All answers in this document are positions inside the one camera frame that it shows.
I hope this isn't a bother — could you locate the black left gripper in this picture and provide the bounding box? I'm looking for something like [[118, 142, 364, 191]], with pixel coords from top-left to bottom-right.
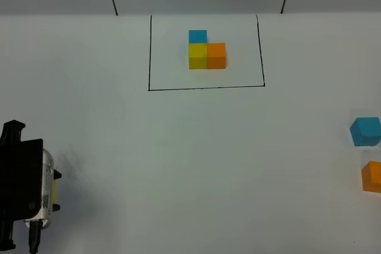
[[1, 120, 62, 251]]

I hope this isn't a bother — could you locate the yellow template block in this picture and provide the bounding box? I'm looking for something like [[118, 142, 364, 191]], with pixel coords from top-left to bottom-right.
[[188, 43, 208, 70]]

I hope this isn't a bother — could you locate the blue template block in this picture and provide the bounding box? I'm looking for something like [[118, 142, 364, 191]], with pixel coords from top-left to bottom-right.
[[188, 30, 208, 43]]

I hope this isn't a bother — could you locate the orange template block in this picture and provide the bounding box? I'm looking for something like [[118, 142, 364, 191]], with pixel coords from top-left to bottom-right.
[[207, 43, 227, 69]]

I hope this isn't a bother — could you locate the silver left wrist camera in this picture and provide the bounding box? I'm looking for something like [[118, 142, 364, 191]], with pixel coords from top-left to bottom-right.
[[24, 149, 54, 229]]

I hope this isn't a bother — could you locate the black left camera cable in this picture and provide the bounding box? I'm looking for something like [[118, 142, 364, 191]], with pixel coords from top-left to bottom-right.
[[27, 219, 42, 254]]

